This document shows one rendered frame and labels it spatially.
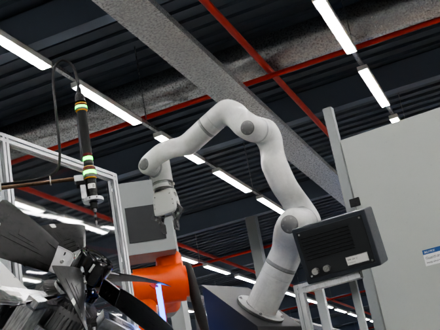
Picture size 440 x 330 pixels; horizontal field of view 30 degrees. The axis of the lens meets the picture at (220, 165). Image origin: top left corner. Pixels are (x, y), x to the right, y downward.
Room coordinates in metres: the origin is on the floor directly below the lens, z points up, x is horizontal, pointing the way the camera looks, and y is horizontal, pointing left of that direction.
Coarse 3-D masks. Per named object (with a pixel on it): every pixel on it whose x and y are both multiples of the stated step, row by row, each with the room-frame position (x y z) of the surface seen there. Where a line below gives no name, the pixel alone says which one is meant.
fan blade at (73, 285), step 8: (56, 272) 2.22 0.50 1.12; (64, 272) 2.27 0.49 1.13; (72, 272) 2.33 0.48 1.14; (80, 272) 2.42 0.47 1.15; (64, 280) 2.25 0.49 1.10; (72, 280) 2.31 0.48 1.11; (80, 280) 2.39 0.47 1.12; (64, 288) 2.23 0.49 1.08; (72, 288) 2.29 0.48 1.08; (80, 288) 2.36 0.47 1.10; (72, 296) 2.27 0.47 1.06; (80, 296) 2.34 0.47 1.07; (72, 304) 2.25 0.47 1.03; (80, 304) 2.32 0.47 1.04; (80, 320) 2.27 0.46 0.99
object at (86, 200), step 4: (76, 176) 2.63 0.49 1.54; (80, 176) 2.63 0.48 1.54; (76, 180) 2.63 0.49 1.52; (80, 180) 2.63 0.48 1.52; (84, 180) 2.63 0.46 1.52; (80, 184) 2.63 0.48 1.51; (84, 184) 2.63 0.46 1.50; (80, 188) 2.67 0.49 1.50; (84, 188) 2.64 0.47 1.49; (84, 192) 2.64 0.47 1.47; (84, 196) 2.63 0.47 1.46; (88, 196) 2.62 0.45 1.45; (92, 196) 2.62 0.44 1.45; (96, 196) 2.62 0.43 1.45; (100, 196) 2.63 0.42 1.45; (84, 200) 2.63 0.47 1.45; (88, 200) 2.63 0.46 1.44; (92, 200) 2.64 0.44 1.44; (100, 200) 2.65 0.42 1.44; (88, 204) 2.67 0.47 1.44
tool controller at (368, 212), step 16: (368, 208) 2.63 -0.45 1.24; (320, 224) 2.64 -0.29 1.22; (336, 224) 2.62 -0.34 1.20; (352, 224) 2.61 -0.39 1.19; (368, 224) 2.59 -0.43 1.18; (304, 240) 2.68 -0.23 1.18; (320, 240) 2.66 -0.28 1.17; (336, 240) 2.64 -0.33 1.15; (352, 240) 2.62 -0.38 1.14; (368, 240) 2.61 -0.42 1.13; (304, 256) 2.70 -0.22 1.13; (320, 256) 2.68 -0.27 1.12; (336, 256) 2.66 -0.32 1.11; (352, 256) 2.64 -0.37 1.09; (368, 256) 2.62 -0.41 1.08; (384, 256) 2.68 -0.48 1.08; (304, 272) 2.72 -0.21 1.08; (320, 272) 2.70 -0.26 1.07; (336, 272) 2.68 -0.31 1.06; (352, 272) 2.67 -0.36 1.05
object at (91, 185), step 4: (76, 88) 2.65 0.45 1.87; (80, 88) 2.65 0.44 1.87; (80, 92) 2.65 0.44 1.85; (76, 96) 2.64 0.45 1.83; (80, 96) 2.64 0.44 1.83; (76, 100) 2.64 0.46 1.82; (80, 100) 2.67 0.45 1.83; (84, 100) 2.65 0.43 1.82; (88, 180) 2.64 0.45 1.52; (92, 180) 2.64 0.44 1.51; (88, 184) 2.64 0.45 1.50; (92, 184) 2.64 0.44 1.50; (88, 188) 2.64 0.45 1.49; (92, 188) 2.64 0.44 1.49; (96, 188) 2.65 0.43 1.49; (88, 192) 2.64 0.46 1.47; (92, 192) 2.64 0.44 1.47; (96, 192) 2.65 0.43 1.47; (96, 200) 2.65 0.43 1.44; (92, 204) 2.64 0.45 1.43; (96, 204) 2.65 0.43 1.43; (92, 208) 2.65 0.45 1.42; (96, 208) 2.66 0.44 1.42
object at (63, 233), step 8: (56, 224) 2.78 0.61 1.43; (64, 224) 2.79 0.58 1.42; (72, 224) 2.80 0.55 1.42; (80, 224) 2.81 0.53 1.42; (48, 232) 2.72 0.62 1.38; (56, 232) 2.72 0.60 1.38; (64, 232) 2.72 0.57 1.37; (72, 232) 2.73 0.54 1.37; (80, 232) 2.73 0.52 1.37; (64, 240) 2.68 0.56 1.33; (72, 240) 2.68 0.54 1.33; (80, 240) 2.68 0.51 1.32; (72, 248) 2.64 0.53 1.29; (80, 248) 2.64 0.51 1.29
